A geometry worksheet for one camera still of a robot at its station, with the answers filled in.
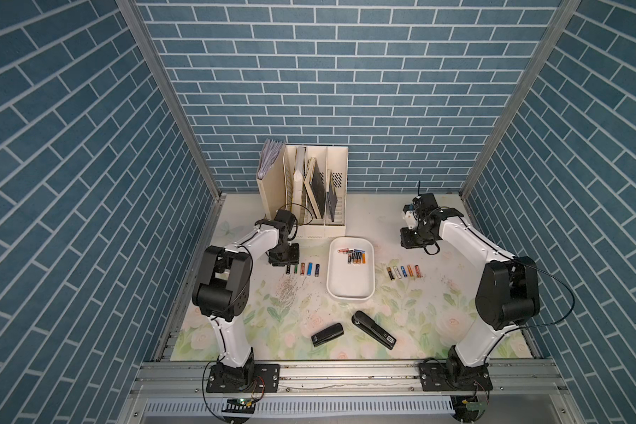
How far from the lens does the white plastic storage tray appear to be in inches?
36.3

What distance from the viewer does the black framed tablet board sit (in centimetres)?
98

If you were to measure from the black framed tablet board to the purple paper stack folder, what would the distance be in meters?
0.14

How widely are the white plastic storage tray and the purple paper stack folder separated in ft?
1.18

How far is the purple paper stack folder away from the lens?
88cm

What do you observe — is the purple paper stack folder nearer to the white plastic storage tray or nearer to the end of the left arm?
the end of the left arm

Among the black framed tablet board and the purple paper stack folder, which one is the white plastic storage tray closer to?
the black framed tablet board

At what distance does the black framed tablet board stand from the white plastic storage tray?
0.16m

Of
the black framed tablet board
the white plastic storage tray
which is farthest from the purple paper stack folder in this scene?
the white plastic storage tray
